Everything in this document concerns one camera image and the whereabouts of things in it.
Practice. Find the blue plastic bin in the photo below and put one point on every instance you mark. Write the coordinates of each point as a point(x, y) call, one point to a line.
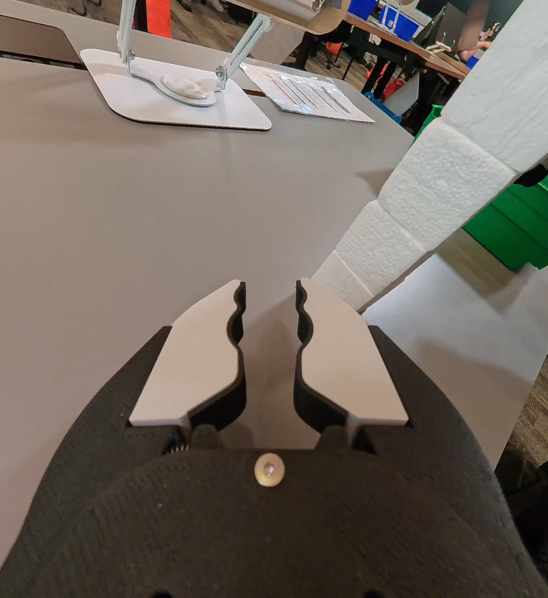
point(362, 8)
point(400, 21)

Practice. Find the white document stand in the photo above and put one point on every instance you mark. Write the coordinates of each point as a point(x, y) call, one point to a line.
point(129, 88)

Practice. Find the clear sleeve printed sheet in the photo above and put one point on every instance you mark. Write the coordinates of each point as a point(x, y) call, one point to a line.
point(302, 93)

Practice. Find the brown wooden table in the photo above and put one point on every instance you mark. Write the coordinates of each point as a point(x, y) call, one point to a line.
point(404, 46)

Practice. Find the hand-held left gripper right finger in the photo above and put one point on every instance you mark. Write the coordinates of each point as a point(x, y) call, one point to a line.
point(348, 373)

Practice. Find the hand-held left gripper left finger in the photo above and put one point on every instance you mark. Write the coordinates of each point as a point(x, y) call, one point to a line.
point(190, 369)

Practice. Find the person's dark clothing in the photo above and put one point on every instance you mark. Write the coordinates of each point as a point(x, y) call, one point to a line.
point(545, 514)

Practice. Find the green plastic bin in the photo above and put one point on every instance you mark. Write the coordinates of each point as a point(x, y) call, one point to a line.
point(512, 224)

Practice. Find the blue plastic crate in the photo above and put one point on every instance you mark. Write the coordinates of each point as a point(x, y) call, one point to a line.
point(384, 107)

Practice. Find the orange plastic object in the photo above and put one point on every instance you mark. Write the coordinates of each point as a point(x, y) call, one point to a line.
point(158, 18)

